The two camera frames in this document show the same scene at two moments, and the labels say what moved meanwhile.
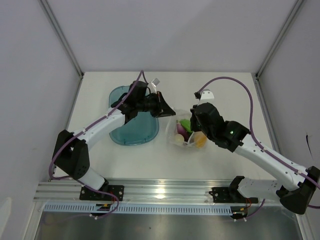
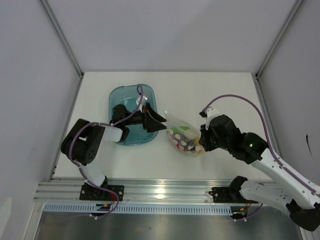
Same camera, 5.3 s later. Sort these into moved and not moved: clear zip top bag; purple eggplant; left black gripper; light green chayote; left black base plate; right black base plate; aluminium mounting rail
Moved: purple eggplant; clear zip top bag; left black gripper; light green chayote
Not moved: left black base plate; aluminium mounting rail; right black base plate
